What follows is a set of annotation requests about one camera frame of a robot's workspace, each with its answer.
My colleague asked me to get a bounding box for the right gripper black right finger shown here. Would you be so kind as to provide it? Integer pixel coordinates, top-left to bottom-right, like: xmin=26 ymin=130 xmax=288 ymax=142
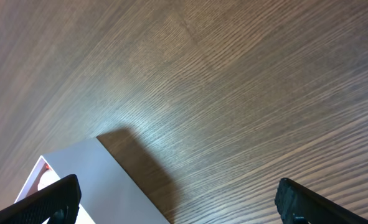
xmin=275 ymin=178 xmax=368 ymax=224

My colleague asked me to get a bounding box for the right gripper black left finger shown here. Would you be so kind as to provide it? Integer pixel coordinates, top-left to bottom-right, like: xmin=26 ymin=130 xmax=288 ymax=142
xmin=0 ymin=174 xmax=82 ymax=224

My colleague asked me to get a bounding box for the white cardboard box pink interior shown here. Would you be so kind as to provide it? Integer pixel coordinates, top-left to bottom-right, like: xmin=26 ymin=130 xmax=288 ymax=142
xmin=16 ymin=138 xmax=168 ymax=224

